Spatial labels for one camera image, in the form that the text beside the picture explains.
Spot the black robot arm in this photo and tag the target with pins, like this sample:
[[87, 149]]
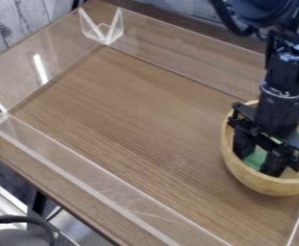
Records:
[[276, 16]]

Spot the black metal base plate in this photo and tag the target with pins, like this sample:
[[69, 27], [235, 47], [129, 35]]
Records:
[[52, 236]]

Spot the clear acrylic corner bracket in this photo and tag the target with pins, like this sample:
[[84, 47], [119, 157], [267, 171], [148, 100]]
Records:
[[103, 33]]

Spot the light wooden bowl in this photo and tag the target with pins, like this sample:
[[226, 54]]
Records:
[[282, 186]]

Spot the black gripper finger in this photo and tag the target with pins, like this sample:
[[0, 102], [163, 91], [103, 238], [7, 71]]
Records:
[[275, 162], [243, 145]]

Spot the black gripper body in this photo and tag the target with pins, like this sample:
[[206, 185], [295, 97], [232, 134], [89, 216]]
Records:
[[271, 122]]

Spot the clear acrylic front wall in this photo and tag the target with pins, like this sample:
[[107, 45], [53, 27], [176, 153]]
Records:
[[101, 197]]

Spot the black table leg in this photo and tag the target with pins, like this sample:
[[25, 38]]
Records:
[[39, 203]]

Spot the green rectangular block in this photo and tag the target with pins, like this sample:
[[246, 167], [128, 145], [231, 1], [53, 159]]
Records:
[[254, 160]]

